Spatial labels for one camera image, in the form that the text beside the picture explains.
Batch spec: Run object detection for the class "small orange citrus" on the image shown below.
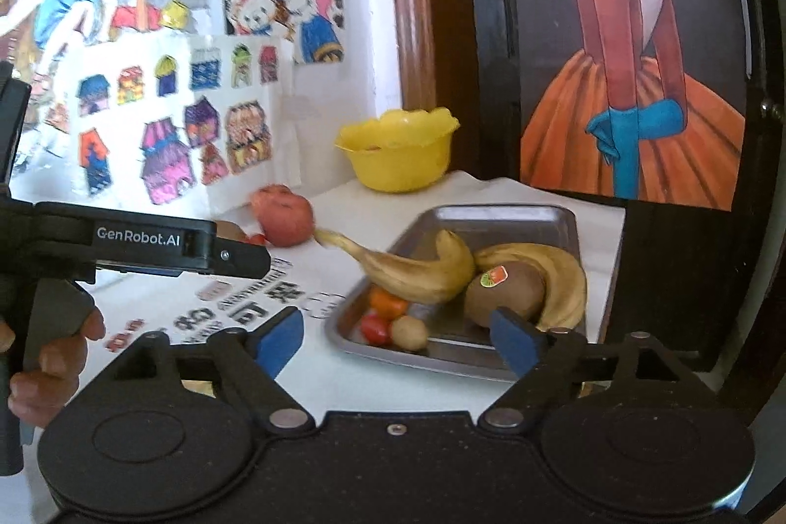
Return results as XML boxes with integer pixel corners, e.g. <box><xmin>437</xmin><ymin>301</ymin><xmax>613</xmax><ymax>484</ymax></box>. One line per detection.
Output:
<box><xmin>368</xmin><ymin>287</ymin><xmax>410</xmax><ymax>317</ymax></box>

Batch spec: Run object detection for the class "colourful houses drawing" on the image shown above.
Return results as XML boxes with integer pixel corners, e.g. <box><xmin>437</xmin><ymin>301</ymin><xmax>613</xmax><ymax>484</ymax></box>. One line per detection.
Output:
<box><xmin>25</xmin><ymin>33</ymin><xmax>296</xmax><ymax>212</ymax></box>

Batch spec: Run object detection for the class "girl in orange dress poster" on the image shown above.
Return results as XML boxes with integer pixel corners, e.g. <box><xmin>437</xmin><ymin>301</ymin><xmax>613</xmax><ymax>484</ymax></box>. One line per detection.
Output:
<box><xmin>504</xmin><ymin>0</ymin><xmax>747</xmax><ymax>212</ymax></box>

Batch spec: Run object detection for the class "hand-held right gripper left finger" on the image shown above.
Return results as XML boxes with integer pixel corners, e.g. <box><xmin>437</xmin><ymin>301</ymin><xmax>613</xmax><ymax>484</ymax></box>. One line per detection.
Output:
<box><xmin>92</xmin><ymin>306</ymin><xmax>317</xmax><ymax>435</ymax></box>

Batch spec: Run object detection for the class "dark door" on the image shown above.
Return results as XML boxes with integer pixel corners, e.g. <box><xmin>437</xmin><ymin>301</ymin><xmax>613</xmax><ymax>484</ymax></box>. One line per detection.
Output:
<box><xmin>460</xmin><ymin>0</ymin><xmax>786</xmax><ymax>371</ymax></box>

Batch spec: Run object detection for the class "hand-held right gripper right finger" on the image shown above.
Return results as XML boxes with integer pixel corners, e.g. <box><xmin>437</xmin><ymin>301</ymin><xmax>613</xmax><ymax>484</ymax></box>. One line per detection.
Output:
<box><xmin>477</xmin><ymin>306</ymin><xmax>701</xmax><ymax>434</ymax></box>

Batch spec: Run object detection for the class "metal tray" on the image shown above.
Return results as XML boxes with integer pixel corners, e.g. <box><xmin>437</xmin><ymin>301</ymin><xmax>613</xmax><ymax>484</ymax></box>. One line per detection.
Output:
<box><xmin>323</xmin><ymin>203</ymin><xmax>578</xmax><ymax>381</ymax></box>

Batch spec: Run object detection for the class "wooden door frame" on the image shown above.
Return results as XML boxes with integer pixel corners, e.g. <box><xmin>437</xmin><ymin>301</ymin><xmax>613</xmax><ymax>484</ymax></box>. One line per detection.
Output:
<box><xmin>386</xmin><ymin>0</ymin><xmax>468</xmax><ymax>175</ymax></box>

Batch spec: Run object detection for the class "white printed tablecloth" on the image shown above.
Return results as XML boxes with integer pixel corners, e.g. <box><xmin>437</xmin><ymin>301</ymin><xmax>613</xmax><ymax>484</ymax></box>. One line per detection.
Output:
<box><xmin>25</xmin><ymin>171</ymin><xmax>627</xmax><ymax>524</ymax></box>

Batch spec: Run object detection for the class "kiwi with sticker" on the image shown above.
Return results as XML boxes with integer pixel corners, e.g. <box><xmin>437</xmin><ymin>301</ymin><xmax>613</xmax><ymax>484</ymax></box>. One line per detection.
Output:
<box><xmin>463</xmin><ymin>261</ymin><xmax>546</xmax><ymax>329</ymax></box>

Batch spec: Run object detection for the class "brown-spotted banana with long stem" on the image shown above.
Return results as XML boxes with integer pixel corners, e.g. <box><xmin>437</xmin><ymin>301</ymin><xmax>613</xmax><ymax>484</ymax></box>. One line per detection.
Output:
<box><xmin>314</xmin><ymin>228</ymin><xmax>476</xmax><ymax>305</ymax></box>

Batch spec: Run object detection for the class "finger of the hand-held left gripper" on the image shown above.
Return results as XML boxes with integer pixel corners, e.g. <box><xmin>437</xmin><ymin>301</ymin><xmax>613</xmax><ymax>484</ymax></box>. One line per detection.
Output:
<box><xmin>215</xmin><ymin>238</ymin><xmax>272</xmax><ymax>280</ymax></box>
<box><xmin>95</xmin><ymin>263</ymin><xmax>206</xmax><ymax>279</ymax></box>

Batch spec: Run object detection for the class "tan longan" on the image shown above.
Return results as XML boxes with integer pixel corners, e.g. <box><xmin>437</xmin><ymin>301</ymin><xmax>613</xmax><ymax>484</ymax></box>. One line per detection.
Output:
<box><xmin>391</xmin><ymin>315</ymin><xmax>428</xmax><ymax>352</ymax></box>

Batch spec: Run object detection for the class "curved yellow banana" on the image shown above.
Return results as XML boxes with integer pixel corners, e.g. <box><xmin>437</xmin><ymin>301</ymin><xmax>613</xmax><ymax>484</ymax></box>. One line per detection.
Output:
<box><xmin>475</xmin><ymin>243</ymin><xmax>588</xmax><ymax>332</ymax></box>

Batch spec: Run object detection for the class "yellow plastic bowl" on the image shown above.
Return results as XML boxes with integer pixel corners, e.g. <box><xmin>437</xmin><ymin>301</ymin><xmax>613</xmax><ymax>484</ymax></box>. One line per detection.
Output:
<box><xmin>335</xmin><ymin>107</ymin><xmax>460</xmax><ymax>193</ymax></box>

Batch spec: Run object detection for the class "person's left hand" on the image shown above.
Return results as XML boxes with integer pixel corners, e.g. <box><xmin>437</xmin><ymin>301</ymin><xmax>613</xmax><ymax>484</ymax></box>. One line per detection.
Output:
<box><xmin>0</xmin><ymin>308</ymin><xmax>107</xmax><ymax>430</ymax></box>

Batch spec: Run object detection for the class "dark red apple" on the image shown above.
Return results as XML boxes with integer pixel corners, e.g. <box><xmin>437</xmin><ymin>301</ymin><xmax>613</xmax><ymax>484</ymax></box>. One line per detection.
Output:
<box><xmin>263</xmin><ymin>189</ymin><xmax>315</xmax><ymax>248</ymax></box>

